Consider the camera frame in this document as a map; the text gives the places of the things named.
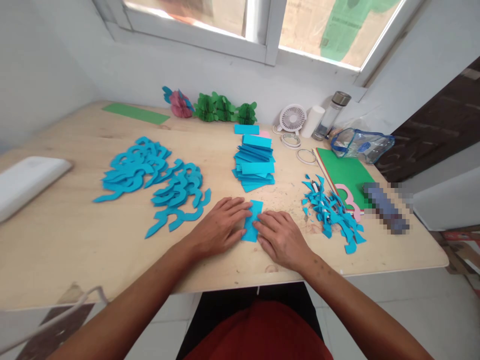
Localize person's right hand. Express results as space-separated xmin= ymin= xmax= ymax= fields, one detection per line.
xmin=252 ymin=209 xmax=320 ymax=272

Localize person's left hand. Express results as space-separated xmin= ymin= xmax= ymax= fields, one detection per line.
xmin=182 ymin=196 xmax=254 ymax=260

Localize person's left middle finger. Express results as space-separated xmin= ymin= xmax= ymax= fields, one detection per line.
xmin=229 ymin=202 xmax=253 ymax=218

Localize person's right little finger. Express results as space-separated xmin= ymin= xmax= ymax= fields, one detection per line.
xmin=279 ymin=211 xmax=299 ymax=229

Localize person's left thumb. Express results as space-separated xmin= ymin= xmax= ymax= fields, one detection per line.
xmin=224 ymin=227 xmax=249 ymax=243

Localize person's right thumb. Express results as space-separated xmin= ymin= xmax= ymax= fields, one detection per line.
xmin=258 ymin=234 xmax=277 ymax=254

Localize person's left index finger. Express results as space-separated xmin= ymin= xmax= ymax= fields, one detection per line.
xmin=228 ymin=210 xmax=254 ymax=228

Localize person's right index finger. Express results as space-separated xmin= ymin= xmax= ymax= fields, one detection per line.
xmin=252 ymin=220 xmax=277 ymax=236

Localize blue paper strip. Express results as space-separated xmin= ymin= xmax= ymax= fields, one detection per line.
xmin=239 ymin=199 xmax=266 ymax=243

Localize small pile of blue cut-outs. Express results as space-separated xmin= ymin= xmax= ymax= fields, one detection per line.
xmin=144 ymin=158 xmax=213 ymax=240

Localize stack of blue paper rectangles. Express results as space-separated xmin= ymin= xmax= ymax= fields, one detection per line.
xmin=231 ymin=133 xmax=277 ymax=194

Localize pile of blue paper scraps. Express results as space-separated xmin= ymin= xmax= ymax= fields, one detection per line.
xmin=301 ymin=172 xmax=366 ymax=256

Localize white tape roll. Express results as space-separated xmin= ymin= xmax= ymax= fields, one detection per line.
xmin=296 ymin=148 xmax=319 ymax=166
xmin=280 ymin=132 xmax=303 ymax=149

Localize pink paper template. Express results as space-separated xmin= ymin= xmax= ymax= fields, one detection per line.
xmin=332 ymin=183 xmax=365 ymax=223

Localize person's legs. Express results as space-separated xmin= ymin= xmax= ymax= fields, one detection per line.
xmin=175 ymin=281 xmax=325 ymax=360

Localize stack of coloured paper sheets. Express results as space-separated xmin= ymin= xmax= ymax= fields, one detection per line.
xmin=314 ymin=146 xmax=384 ymax=217

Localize small green paper decoration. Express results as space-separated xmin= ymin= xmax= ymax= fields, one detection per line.
xmin=235 ymin=101 xmax=259 ymax=126

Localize person's body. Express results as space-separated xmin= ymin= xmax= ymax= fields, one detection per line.
xmin=182 ymin=299 xmax=335 ymax=360

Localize large pile of blue cut-outs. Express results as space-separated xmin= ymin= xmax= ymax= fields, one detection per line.
xmin=92 ymin=136 xmax=174 ymax=204

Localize large green paper decoration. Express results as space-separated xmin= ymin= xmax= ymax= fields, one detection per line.
xmin=192 ymin=91 xmax=238 ymax=124

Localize small white desk fan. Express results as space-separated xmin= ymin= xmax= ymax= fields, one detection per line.
xmin=271 ymin=103 xmax=309 ymax=137

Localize white cylinder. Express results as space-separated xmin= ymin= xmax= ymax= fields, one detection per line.
xmin=300 ymin=105 xmax=326 ymax=140

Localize clear pouch with blue trim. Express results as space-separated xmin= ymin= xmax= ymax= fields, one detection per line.
xmin=329 ymin=127 xmax=396 ymax=166

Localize pink and blue paper flower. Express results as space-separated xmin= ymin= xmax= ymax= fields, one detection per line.
xmin=161 ymin=85 xmax=196 ymax=121

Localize glass bottle with metal cap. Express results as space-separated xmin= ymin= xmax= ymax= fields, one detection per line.
xmin=312 ymin=90 xmax=353 ymax=142

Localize green paper strip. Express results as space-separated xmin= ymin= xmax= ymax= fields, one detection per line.
xmin=101 ymin=102 xmax=172 ymax=126

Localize white framed window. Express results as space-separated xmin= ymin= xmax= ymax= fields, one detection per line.
xmin=91 ymin=0 xmax=412 ymax=88

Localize dark wooden door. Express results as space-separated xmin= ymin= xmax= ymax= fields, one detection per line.
xmin=377 ymin=55 xmax=480 ymax=185

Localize cardboard box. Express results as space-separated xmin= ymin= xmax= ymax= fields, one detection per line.
xmin=437 ymin=229 xmax=480 ymax=278

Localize white flat device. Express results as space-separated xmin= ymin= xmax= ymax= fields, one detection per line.
xmin=0 ymin=156 xmax=74 ymax=224

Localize white cable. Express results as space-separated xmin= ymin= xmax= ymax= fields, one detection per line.
xmin=0 ymin=285 xmax=110 ymax=355

